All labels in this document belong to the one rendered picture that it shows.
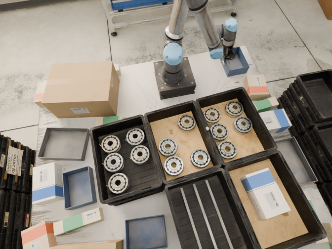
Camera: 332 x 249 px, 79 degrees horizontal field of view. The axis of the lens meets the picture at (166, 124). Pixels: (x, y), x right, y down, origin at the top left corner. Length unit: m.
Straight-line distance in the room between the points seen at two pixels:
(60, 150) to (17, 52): 2.14
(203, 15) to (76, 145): 1.04
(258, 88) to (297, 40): 1.80
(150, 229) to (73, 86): 0.95
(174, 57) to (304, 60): 2.08
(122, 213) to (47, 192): 0.41
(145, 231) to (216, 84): 1.06
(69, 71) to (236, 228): 1.30
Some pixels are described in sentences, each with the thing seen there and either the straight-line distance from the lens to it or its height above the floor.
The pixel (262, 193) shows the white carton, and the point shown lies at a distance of 1.08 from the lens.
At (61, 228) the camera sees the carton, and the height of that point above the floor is 0.76.
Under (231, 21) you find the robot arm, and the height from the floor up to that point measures 1.10.
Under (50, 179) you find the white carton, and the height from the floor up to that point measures 0.79.
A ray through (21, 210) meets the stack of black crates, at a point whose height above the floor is 0.26.
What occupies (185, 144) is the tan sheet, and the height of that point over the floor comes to 0.83.
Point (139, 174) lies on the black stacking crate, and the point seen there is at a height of 0.83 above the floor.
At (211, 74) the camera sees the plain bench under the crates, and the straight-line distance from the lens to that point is 1.58.
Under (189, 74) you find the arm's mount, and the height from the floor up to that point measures 0.80.
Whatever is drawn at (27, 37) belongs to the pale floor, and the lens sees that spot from 3.49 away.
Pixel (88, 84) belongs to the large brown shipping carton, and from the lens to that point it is 1.35.
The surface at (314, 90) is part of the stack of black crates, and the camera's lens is 2.08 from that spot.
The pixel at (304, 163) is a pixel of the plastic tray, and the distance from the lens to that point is 1.45.
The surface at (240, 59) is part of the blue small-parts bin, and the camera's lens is 1.71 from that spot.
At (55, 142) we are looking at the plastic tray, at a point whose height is 0.70.
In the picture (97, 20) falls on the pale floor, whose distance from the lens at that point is 3.31.
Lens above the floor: 1.91
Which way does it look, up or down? 65 degrees down
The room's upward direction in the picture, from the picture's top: 4 degrees counter-clockwise
